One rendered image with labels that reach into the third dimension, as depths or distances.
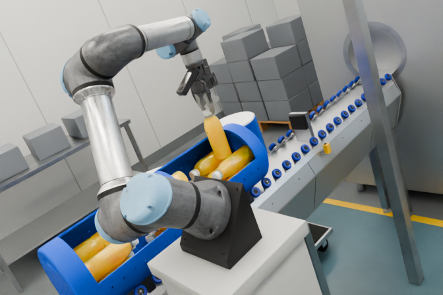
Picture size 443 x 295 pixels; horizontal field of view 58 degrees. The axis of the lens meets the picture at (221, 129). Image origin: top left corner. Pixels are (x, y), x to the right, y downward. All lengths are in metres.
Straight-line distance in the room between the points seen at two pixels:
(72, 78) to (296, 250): 0.75
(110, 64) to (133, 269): 0.64
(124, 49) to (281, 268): 0.69
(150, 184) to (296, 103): 3.86
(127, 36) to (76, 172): 3.88
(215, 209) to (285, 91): 3.62
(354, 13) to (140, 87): 3.73
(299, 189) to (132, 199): 1.06
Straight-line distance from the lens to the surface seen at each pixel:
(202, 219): 0.98
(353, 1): 1.84
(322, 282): 2.20
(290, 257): 1.09
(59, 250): 1.33
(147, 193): 0.90
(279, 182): 1.78
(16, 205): 4.78
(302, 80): 4.76
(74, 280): 1.29
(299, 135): 2.09
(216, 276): 1.02
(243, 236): 1.03
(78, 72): 1.15
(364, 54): 1.89
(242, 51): 4.72
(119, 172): 1.05
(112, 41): 1.09
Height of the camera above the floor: 1.76
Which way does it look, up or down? 18 degrees down
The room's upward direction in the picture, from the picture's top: 20 degrees counter-clockwise
